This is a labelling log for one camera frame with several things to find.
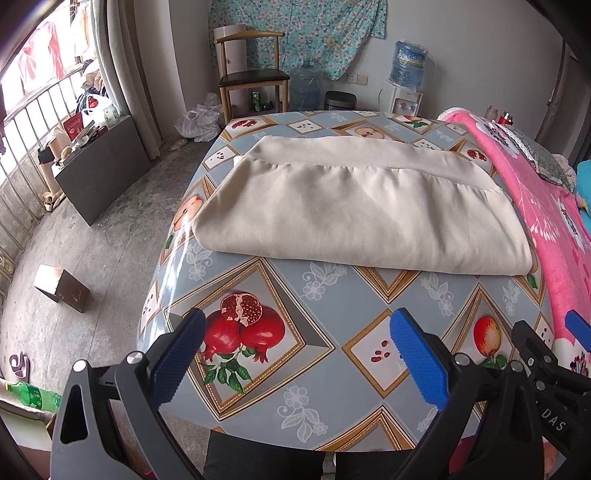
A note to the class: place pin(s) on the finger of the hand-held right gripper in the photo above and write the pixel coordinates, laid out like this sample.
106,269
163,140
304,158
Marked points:
531,341
578,327

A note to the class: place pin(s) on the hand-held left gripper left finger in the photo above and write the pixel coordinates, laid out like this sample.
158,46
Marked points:
180,355

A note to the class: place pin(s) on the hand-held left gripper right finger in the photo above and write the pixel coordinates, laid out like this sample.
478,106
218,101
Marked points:
420,364

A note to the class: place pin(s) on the beige zip jacket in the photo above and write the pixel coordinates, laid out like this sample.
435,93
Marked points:
360,217

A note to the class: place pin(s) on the brown cardboard box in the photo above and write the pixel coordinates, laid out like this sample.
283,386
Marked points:
64,288

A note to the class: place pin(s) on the pink floral blanket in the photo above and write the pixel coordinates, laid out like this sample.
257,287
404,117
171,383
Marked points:
521,198

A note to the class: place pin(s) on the blue striped pillow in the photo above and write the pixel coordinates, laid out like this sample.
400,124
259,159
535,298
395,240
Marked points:
584,175

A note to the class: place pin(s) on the green plastic bottle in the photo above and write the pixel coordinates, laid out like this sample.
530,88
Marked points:
32,396

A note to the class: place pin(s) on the purple slipper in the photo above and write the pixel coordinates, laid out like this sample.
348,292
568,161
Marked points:
18,364

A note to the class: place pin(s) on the grey lace cloth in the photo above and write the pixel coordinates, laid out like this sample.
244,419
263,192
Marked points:
540,152

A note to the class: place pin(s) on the low black cabinet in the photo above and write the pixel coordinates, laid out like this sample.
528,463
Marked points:
106,170

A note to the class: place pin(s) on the red lighter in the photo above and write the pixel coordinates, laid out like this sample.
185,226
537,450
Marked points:
505,119

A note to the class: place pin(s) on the small glass jar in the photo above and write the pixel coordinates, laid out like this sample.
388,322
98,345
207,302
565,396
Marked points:
491,112

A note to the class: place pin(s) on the white plastic bag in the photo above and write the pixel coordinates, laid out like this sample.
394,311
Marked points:
201,122

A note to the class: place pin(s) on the grey door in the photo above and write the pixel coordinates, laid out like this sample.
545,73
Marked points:
577,92

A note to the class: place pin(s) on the red box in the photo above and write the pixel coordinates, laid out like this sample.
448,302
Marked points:
73,127

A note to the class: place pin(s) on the white printed bag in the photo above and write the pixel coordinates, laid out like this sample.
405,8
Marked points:
99,110

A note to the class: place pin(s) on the white water dispenser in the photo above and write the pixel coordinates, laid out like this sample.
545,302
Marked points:
406,101

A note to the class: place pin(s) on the green drink can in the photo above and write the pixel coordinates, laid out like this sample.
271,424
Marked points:
256,100

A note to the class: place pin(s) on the wooden chair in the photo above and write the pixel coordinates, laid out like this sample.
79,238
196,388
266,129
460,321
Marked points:
251,78

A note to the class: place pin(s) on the grey curtain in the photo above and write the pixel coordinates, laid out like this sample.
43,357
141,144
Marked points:
134,69

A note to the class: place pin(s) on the metal window railing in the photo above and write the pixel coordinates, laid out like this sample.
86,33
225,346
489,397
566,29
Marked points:
41,95

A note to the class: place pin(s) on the empty clear water jug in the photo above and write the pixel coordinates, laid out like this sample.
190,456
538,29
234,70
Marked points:
305,87

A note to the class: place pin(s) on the pink hanging cloth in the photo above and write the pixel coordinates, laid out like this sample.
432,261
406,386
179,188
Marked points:
41,50

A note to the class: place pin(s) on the white wall socket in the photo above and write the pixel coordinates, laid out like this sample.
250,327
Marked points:
358,78

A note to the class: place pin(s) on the teal floral wall cloth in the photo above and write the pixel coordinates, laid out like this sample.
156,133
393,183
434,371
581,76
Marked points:
314,32

